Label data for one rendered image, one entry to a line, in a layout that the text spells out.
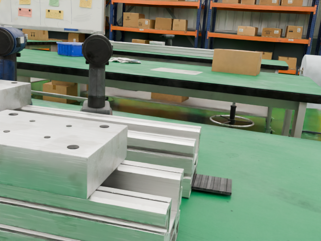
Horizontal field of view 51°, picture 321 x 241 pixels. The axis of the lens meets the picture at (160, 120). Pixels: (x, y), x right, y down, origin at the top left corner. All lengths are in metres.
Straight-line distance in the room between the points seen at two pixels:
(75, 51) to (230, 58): 1.22
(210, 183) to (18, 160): 0.31
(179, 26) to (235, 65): 7.90
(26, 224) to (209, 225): 0.22
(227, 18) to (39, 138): 10.61
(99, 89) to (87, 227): 0.42
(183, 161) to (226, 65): 1.88
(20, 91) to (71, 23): 3.05
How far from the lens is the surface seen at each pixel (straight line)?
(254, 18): 10.77
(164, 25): 10.29
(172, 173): 0.36
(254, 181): 0.59
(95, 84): 0.71
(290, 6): 9.67
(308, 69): 3.84
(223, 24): 10.85
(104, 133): 0.35
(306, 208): 0.54
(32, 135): 0.35
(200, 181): 0.54
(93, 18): 3.54
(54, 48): 5.40
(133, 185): 0.37
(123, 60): 2.51
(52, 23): 3.79
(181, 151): 0.47
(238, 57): 2.31
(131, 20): 10.71
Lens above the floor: 1.01
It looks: 15 degrees down
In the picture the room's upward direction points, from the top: 4 degrees clockwise
